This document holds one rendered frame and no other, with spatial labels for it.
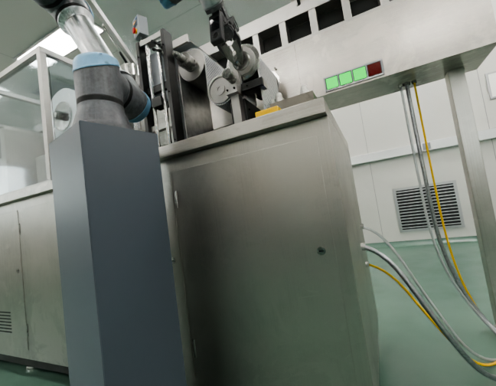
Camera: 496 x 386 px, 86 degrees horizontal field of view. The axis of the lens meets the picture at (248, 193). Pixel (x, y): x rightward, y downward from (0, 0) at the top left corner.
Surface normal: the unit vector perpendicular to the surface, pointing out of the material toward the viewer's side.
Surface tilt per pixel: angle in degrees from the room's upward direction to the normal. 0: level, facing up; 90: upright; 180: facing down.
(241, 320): 90
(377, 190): 90
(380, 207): 90
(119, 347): 90
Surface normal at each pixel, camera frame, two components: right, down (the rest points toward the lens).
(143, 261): 0.79, -0.15
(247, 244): -0.43, 0.00
